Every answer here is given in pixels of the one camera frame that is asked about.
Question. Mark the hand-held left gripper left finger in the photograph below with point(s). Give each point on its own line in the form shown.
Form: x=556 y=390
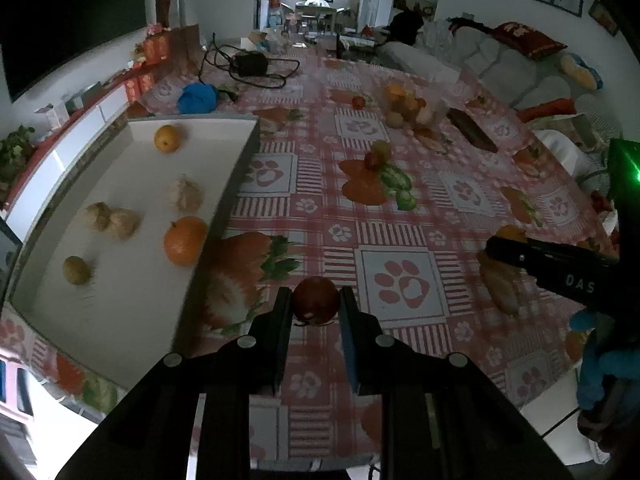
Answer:
x=272 y=350

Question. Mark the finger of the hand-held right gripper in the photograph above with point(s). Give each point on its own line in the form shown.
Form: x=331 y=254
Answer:
x=530 y=255

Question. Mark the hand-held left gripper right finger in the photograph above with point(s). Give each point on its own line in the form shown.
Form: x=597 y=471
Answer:
x=351 y=355

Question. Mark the red apple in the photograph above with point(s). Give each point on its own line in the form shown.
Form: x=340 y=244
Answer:
x=316 y=300

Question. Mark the large orange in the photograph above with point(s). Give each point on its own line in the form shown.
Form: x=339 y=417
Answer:
x=185 y=240

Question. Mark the white rectangular tray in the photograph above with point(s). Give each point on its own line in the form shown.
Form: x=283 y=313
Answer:
x=125 y=290

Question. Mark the small olive-brown fruit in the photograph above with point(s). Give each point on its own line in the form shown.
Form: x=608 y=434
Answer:
x=76 y=270

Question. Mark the small orange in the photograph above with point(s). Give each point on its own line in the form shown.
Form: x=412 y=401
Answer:
x=166 y=138

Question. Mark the person's right hand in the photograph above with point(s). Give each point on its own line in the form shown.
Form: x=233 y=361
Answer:
x=620 y=362

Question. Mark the red checked printed tablecloth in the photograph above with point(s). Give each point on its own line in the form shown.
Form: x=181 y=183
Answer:
x=400 y=240

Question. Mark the dark brown flat object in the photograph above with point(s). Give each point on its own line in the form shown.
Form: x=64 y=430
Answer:
x=472 y=130

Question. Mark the plain red cushion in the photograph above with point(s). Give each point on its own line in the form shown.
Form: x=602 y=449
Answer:
x=547 y=108

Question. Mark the sofa with grey striped cover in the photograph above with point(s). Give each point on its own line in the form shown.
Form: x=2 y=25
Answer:
x=500 y=75

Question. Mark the small red fruit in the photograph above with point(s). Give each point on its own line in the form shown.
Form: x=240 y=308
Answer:
x=358 y=101
x=371 y=160

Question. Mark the yellow and blue plush toy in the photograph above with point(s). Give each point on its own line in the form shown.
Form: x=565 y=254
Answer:
x=582 y=70

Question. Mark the red printed square cushion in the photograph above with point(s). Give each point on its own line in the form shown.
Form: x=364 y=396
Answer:
x=527 y=40

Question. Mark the white blanket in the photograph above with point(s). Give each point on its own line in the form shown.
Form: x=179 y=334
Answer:
x=425 y=62

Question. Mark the dark clothes pile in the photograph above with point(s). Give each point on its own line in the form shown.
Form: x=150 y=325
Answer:
x=407 y=25

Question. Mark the blue crumpled cloth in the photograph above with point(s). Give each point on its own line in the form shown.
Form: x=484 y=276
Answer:
x=197 y=97

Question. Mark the glass door cabinet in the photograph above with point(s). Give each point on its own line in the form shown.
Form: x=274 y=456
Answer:
x=7 y=260

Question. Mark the black power adapter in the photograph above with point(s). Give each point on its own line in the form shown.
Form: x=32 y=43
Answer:
x=250 y=62

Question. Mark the white low TV cabinet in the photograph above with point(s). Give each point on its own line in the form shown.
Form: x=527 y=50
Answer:
x=75 y=135

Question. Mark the red gift box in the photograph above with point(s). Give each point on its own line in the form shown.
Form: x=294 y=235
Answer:
x=148 y=82
x=157 y=47
x=132 y=88

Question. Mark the brown cardboard box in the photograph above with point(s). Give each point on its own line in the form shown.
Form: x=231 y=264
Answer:
x=187 y=42

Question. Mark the white tissue box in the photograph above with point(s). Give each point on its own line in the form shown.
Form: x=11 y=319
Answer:
x=50 y=115

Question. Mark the green potted plant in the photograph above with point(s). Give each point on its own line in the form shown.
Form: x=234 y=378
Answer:
x=15 y=152

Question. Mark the white dining table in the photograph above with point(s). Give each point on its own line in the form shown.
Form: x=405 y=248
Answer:
x=312 y=10

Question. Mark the small framed wall picture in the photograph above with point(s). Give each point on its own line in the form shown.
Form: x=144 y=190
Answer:
x=602 y=12

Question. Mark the black wall television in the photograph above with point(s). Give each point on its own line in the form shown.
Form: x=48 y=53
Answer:
x=60 y=25

